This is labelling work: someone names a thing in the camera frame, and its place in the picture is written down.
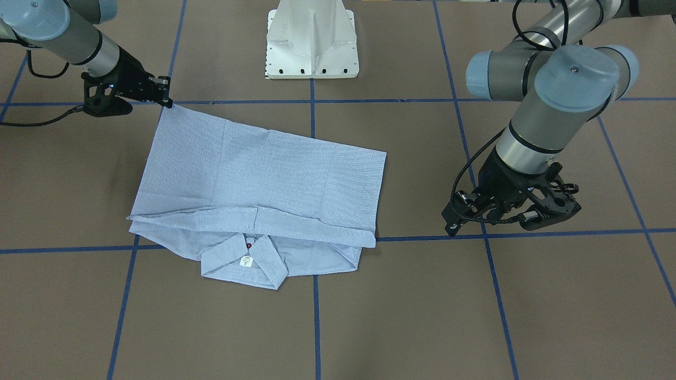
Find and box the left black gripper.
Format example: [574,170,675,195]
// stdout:
[442,149,582,236]

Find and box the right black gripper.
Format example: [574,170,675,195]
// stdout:
[81,50,173,117]

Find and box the light blue striped shirt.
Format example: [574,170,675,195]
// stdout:
[129,106,386,290]

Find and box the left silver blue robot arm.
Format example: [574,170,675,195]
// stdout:
[442,1,674,236]

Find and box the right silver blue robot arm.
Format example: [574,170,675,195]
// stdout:
[1,1,172,117]

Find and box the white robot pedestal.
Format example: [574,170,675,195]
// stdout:
[265,1,360,80]

